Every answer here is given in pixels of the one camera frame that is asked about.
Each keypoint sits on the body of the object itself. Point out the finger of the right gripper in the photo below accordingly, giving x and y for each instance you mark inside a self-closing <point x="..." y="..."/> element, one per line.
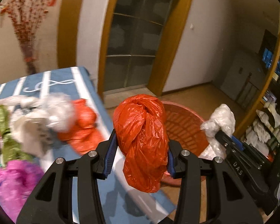
<point x="250" y="155"/>

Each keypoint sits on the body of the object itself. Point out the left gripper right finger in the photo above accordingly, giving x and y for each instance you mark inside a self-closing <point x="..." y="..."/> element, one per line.
<point x="227" y="199"/>

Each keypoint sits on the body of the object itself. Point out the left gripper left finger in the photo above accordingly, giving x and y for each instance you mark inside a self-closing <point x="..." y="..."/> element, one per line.
<point x="51" y="199"/>

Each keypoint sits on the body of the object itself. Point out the clear plastic bag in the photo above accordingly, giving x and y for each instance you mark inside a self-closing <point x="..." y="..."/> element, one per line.
<point x="221" y="119"/>

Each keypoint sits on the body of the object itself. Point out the small orange plastic bag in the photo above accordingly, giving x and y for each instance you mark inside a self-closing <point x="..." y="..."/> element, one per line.
<point x="83" y="136"/>

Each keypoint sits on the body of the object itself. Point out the knotted orange plastic bag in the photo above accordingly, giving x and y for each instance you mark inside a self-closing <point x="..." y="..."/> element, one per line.
<point x="139" y="122"/>

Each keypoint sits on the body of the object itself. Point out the cluttered wooden shelf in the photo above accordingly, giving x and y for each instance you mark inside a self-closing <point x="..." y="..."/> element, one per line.
<point x="260" y="127"/>

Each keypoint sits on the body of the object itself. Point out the magenta plastic bag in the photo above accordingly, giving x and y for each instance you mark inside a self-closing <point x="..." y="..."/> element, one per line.
<point x="17" y="181"/>

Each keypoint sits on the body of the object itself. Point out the orange plastic basket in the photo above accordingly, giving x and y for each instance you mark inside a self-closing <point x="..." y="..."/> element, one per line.
<point x="183" y="126"/>

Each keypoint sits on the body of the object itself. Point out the olive green wrapper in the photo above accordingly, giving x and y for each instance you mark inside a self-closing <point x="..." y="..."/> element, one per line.
<point x="10" y="149"/>

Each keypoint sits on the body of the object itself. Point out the blue white striped tablecloth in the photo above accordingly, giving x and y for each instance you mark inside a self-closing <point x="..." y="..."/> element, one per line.
<point x="120" y="202"/>

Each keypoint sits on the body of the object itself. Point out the white plastic bag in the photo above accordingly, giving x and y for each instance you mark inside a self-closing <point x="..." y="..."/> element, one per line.
<point x="35" y="118"/>

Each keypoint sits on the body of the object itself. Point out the wooden framed glass door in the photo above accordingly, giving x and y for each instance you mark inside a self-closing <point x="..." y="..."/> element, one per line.
<point x="140" y="39"/>

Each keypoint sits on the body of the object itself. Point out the glass vase red branches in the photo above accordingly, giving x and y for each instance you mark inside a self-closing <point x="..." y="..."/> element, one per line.
<point x="26" y="17"/>

